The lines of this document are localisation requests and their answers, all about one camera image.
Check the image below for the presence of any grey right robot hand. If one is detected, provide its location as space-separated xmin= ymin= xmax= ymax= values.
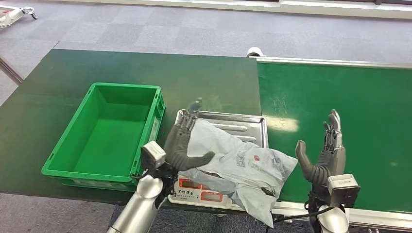
xmin=295 ymin=109 xmax=346 ymax=186

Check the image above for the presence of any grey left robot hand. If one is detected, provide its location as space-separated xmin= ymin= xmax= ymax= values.
xmin=163 ymin=98 xmax=216 ymax=172

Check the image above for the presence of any grey plastic mailer package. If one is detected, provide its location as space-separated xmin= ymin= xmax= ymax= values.
xmin=179 ymin=119 xmax=298 ymax=228

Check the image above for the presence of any white electronic weighing scale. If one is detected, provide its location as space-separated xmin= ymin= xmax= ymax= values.
xmin=168 ymin=109 xmax=269 ymax=213

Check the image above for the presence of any green conveyor belt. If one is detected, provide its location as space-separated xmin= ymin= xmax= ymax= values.
xmin=256 ymin=56 xmax=412 ymax=231

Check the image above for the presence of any green plastic crate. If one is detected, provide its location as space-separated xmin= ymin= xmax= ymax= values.
xmin=41 ymin=82 xmax=166 ymax=193

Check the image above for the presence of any white conveyor end roller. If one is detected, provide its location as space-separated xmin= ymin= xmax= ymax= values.
xmin=247 ymin=47 xmax=265 ymax=58

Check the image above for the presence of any grey metal bar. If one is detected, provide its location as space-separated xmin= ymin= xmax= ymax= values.
xmin=0 ymin=56 xmax=24 ymax=85

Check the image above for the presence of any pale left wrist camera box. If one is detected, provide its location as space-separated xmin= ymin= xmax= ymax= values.
xmin=141 ymin=141 xmax=166 ymax=172

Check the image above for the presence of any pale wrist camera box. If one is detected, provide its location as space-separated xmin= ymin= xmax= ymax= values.
xmin=141 ymin=141 xmax=166 ymax=172
xmin=326 ymin=174 xmax=361 ymax=208

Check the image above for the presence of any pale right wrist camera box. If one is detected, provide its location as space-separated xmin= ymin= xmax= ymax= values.
xmin=326 ymin=174 xmax=361 ymax=208

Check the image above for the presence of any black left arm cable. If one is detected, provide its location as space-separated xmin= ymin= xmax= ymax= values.
xmin=130 ymin=171 xmax=149 ymax=182

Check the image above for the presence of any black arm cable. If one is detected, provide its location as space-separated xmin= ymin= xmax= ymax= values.
xmin=265 ymin=205 xmax=335 ymax=233
xmin=130 ymin=171 xmax=149 ymax=182

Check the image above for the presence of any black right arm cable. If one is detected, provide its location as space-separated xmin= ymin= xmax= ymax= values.
xmin=265 ymin=205 xmax=335 ymax=233

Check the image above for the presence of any white wheeled cart frame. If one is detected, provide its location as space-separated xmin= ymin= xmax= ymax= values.
xmin=0 ymin=4 xmax=38 ymax=29

